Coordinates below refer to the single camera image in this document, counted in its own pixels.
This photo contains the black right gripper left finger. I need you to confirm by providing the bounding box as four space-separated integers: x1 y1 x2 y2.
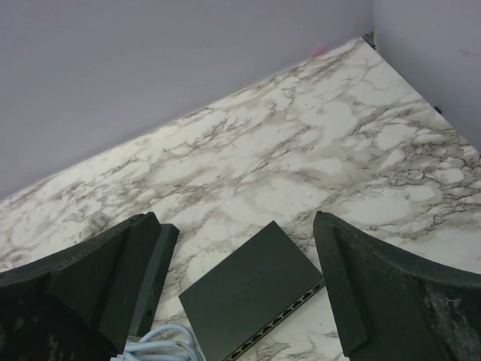
1 212 162 360

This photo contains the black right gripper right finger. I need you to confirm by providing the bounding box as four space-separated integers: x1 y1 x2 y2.
313 211 480 360

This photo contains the light blue cable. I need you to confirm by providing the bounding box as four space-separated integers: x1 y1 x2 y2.
119 324 206 361

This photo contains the black router box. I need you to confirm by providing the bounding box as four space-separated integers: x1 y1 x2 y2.
129 223 179 337

